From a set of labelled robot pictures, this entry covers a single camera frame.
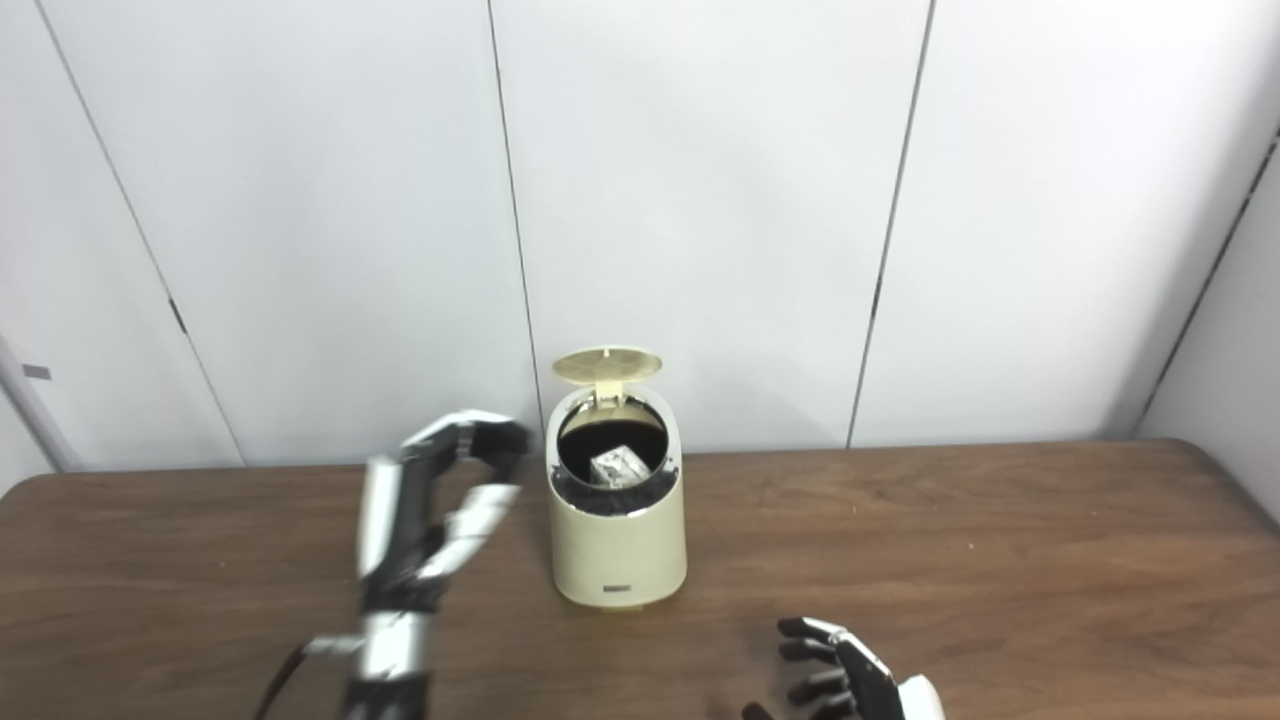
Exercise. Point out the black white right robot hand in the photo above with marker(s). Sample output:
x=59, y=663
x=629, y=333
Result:
x=870, y=690

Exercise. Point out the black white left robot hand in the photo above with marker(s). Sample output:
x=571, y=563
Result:
x=385, y=520

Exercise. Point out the cream-colored trash bin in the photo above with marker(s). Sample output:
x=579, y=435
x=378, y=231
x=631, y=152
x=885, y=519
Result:
x=615, y=555

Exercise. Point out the white green milk carton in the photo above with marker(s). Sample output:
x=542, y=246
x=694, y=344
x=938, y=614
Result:
x=618, y=466

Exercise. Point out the round cream bin lid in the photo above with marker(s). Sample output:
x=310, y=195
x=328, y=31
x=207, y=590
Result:
x=607, y=364

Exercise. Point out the black bin liner bag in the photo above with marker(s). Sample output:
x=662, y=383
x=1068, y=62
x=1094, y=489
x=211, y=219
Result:
x=578, y=440

